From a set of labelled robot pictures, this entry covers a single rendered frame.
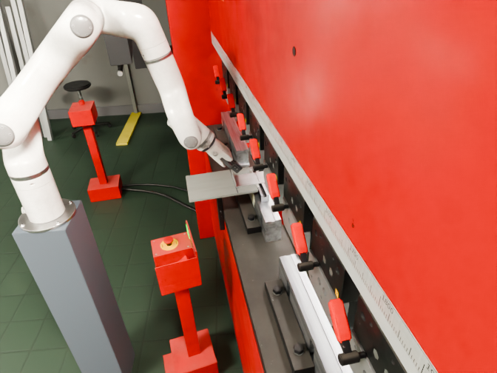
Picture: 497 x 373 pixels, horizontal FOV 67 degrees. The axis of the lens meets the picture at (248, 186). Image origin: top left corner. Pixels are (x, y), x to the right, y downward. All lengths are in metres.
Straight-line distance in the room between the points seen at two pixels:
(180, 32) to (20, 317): 1.87
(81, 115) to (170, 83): 1.87
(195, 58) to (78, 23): 1.11
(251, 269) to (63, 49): 0.87
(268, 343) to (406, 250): 0.71
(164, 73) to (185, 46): 0.92
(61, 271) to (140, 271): 1.12
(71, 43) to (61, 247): 0.70
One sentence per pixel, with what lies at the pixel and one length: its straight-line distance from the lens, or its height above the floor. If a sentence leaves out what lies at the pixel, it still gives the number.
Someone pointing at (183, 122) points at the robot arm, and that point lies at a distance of 1.23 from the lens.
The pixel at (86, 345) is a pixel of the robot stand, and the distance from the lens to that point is 1.90.
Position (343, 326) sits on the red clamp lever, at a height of 1.29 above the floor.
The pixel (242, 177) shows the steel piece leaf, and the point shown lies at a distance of 1.50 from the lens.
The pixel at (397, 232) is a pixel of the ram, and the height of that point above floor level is 1.51.
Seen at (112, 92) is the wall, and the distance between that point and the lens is 5.04.
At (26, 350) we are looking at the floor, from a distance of 2.51.
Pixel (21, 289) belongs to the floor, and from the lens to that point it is 2.87.
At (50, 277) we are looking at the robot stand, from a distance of 1.61.
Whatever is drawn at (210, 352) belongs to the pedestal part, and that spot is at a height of 0.12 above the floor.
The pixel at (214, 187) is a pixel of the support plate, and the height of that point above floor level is 1.00.
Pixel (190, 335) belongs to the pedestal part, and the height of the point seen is 0.28.
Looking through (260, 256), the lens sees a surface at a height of 0.87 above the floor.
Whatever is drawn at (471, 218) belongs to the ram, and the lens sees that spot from 0.37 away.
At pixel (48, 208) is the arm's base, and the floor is 1.06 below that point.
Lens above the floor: 1.80
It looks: 33 degrees down
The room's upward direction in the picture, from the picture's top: 3 degrees counter-clockwise
